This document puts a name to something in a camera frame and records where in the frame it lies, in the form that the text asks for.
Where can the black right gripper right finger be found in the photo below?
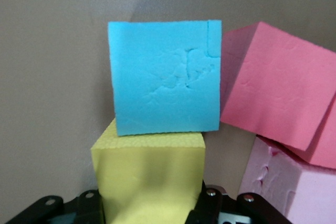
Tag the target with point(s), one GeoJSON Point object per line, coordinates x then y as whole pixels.
{"type": "Point", "coordinates": [207, 203]}

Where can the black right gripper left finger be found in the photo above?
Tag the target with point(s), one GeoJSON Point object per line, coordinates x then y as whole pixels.
{"type": "Point", "coordinates": [84, 205]}

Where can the yellow foam cube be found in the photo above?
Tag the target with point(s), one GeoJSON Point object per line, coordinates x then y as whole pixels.
{"type": "Point", "coordinates": [149, 176]}

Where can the pink foam cube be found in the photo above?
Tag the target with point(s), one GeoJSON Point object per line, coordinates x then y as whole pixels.
{"type": "Point", "coordinates": [302, 190]}

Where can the cyan foam cube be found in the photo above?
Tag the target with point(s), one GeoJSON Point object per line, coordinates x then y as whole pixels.
{"type": "Point", "coordinates": [165, 77]}

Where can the red foam cube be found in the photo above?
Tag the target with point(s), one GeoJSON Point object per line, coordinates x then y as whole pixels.
{"type": "Point", "coordinates": [278, 87]}

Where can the brown table mat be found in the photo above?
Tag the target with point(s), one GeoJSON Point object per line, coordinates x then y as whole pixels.
{"type": "Point", "coordinates": [52, 77]}

